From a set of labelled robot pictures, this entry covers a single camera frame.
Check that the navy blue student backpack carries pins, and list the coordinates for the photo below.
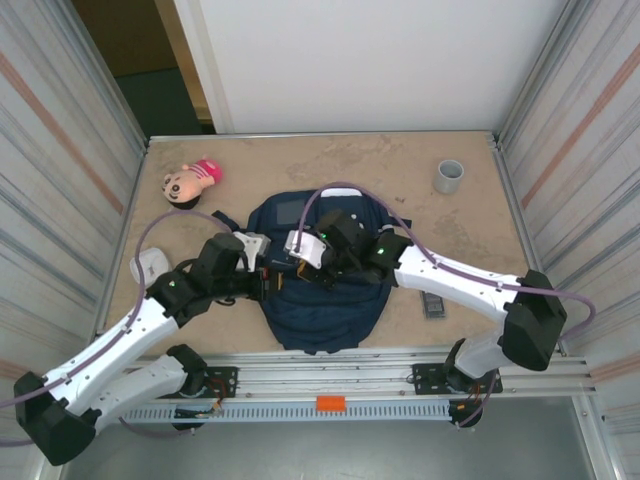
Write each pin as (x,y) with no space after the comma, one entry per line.
(325,315)

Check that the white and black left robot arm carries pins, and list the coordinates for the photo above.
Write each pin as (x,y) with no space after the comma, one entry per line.
(125,340)

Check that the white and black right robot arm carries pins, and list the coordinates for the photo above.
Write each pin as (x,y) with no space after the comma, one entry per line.
(450,280)

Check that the white rounded plastic box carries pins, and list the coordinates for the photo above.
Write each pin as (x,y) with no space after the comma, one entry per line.
(155,262)

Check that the pink plush doll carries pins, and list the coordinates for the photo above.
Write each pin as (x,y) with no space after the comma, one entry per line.
(187,182)

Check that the small black calculator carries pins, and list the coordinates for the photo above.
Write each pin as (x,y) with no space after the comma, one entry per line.
(433,306)

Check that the grey plastic cup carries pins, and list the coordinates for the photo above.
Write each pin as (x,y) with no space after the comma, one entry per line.
(448,177)

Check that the orange tag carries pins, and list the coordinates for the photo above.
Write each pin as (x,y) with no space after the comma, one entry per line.
(331,404)

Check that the aluminium mounting rail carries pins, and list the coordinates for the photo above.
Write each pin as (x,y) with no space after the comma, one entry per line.
(325,372)

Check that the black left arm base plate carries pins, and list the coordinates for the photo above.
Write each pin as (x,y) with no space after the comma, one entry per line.
(225,375)

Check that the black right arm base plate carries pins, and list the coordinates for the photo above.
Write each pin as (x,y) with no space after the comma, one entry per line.
(425,375)

